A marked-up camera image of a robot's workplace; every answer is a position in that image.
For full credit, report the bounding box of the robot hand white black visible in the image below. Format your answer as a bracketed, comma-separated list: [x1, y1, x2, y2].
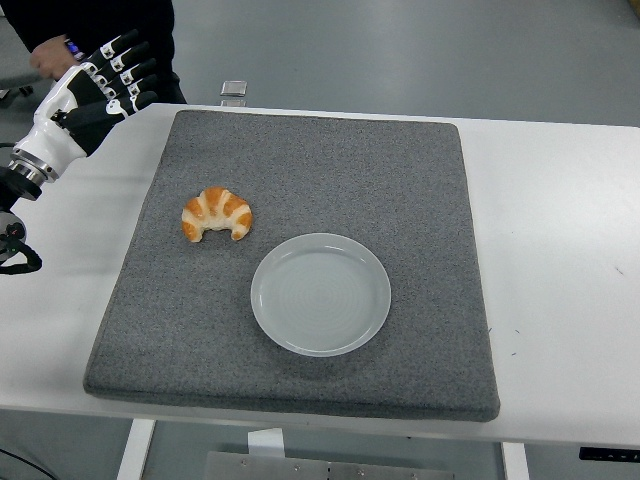
[11, 28, 160, 172]

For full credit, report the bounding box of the croissant bread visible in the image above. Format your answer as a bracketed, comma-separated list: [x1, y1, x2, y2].
[180, 186, 254, 245]

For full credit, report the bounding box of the pale grey round plate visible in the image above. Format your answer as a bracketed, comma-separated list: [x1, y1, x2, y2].
[249, 232, 393, 358]

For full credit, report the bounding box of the grey metal plate with screws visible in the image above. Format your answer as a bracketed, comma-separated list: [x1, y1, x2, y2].
[204, 451, 456, 480]

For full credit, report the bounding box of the grey office chair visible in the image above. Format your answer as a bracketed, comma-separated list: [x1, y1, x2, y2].
[0, 29, 44, 109]

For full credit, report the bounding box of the person's hand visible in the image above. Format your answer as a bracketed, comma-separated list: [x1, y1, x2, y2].
[28, 35, 84, 81]

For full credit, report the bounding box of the wrist smartwatch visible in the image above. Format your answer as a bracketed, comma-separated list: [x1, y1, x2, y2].
[63, 36, 86, 63]

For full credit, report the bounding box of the grey felt mat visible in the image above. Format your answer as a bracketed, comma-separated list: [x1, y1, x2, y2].
[82, 109, 502, 424]

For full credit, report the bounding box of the white table leg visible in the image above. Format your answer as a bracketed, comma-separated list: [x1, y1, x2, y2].
[501, 442, 530, 480]
[115, 418, 157, 480]

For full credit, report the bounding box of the black table control panel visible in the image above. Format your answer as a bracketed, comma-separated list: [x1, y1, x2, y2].
[578, 446, 640, 462]

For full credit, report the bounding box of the black floor cable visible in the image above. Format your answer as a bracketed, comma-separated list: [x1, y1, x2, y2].
[0, 447, 24, 474]

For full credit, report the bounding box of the white table bracket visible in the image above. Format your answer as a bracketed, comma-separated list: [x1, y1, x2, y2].
[247, 428, 286, 459]

